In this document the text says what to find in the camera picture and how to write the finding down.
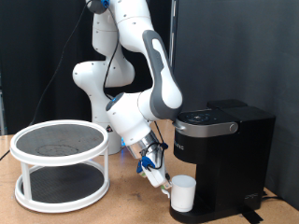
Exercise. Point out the black Keurig coffee machine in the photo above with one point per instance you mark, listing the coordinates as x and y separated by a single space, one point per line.
236 149

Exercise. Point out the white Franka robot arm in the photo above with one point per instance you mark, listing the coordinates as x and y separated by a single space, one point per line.
137 77

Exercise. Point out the white mug with green tape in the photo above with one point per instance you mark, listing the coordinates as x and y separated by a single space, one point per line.
183 193

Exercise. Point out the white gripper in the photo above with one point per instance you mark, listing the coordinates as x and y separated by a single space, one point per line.
155 174

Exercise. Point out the black tape strip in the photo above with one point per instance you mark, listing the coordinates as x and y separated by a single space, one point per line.
252 216

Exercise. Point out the white two-tier turntable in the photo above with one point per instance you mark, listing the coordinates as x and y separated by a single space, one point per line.
59 160

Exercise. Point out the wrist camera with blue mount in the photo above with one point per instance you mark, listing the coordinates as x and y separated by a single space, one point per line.
140 169

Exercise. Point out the grey metal pole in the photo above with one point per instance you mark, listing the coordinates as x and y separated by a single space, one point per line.
1 109

